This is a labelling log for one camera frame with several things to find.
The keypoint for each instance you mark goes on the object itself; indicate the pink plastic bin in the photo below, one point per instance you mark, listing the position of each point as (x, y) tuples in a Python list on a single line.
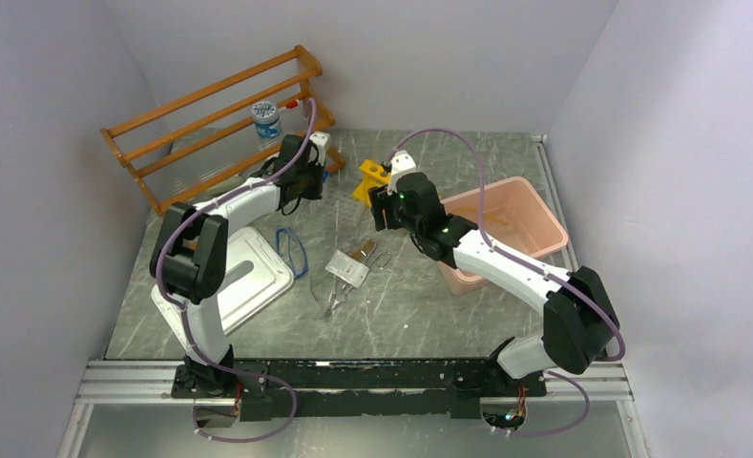
[(535, 230)]

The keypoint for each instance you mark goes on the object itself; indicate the white plastic packet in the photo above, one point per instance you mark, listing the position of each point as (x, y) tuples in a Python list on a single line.
[(347, 269)]

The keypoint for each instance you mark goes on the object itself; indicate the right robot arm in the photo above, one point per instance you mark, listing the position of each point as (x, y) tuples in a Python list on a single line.
[(579, 320)]

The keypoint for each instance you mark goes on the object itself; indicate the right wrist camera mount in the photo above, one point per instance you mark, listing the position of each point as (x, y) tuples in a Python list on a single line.
[(401, 164)]

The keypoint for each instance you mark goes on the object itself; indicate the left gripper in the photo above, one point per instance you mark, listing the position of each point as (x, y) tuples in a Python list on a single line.
[(316, 193)]

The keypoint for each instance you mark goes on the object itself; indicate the clear plastic tube rack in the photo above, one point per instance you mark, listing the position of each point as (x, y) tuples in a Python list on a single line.
[(339, 206)]

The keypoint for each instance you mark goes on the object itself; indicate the white metal tray lid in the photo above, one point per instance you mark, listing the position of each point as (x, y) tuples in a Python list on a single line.
[(255, 277)]

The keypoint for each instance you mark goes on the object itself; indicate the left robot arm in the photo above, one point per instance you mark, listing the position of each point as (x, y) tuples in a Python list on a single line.
[(196, 241)]

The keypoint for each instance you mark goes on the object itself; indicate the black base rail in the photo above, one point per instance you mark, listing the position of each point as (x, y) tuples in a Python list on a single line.
[(270, 389)]

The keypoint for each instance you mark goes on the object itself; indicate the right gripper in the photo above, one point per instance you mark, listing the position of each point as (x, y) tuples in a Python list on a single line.
[(381, 199)]

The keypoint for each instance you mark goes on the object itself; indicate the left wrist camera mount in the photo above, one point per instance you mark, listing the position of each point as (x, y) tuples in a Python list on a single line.
[(321, 140)]

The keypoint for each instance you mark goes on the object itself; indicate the tan rubber tubing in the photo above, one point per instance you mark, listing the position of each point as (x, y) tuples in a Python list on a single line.
[(490, 217)]

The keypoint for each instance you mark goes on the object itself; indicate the yellow test tube rack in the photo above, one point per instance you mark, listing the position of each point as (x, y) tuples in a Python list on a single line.
[(373, 175)]

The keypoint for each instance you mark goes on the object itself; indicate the blue safety goggles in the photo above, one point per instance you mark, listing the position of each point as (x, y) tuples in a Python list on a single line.
[(292, 251)]

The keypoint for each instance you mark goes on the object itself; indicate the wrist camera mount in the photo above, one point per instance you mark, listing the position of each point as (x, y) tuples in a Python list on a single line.
[(321, 140), (401, 164)]

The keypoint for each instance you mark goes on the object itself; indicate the blue white jar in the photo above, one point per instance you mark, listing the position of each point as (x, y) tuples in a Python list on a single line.
[(266, 119)]

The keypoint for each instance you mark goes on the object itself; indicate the orange wooden shelf rack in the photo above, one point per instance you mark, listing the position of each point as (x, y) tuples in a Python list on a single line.
[(178, 150)]

